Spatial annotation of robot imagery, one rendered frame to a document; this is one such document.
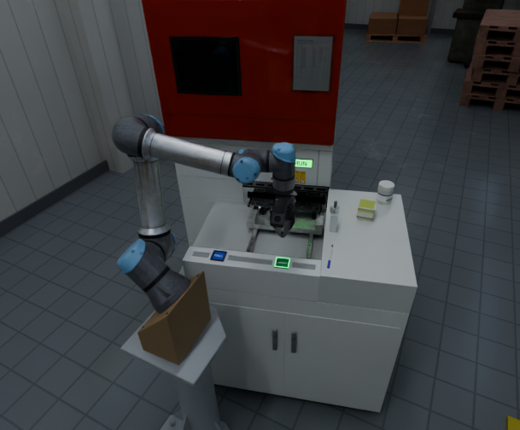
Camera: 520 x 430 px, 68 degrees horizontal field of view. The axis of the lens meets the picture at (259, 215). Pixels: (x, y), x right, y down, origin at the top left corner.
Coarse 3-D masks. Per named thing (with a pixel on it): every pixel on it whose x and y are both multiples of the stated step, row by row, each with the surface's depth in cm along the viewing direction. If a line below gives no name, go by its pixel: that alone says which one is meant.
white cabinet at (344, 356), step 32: (224, 320) 173; (256, 320) 169; (288, 320) 165; (320, 320) 161; (352, 320) 157; (384, 320) 154; (224, 352) 188; (256, 352) 182; (288, 352) 178; (320, 352) 173; (352, 352) 169; (384, 352) 165; (224, 384) 205; (256, 384) 198; (288, 384) 193; (320, 384) 187; (352, 384) 182; (384, 384) 178
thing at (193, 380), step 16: (208, 336) 143; (224, 336) 143; (128, 352) 139; (144, 352) 138; (192, 352) 138; (208, 352) 137; (160, 368) 133; (176, 368) 133; (192, 368) 133; (208, 368) 156; (176, 384) 156; (192, 384) 128; (208, 384) 160; (192, 400) 159; (208, 400) 165; (176, 416) 199; (192, 416) 167; (208, 416) 170
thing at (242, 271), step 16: (192, 256) 158; (208, 256) 158; (240, 256) 157; (256, 256) 157; (272, 256) 157; (192, 272) 159; (208, 272) 157; (224, 272) 156; (240, 272) 154; (256, 272) 152; (272, 272) 150; (288, 272) 149; (304, 272) 149; (224, 288) 161; (240, 288) 159; (256, 288) 157; (272, 288) 156; (288, 288) 154; (304, 288) 152
